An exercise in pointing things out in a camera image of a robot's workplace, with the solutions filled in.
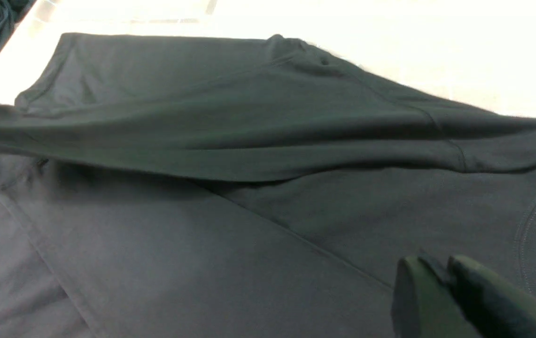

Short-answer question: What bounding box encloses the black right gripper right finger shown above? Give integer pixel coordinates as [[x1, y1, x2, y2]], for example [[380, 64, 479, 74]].
[[447, 255, 536, 338]]

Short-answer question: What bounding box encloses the gray long-sleeved shirt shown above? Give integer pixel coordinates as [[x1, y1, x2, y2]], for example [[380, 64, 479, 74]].
[[0, 32, 536, 338]]

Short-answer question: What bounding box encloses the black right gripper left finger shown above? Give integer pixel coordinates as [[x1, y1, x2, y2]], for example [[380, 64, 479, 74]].
[[390, 255, 480, 338]]

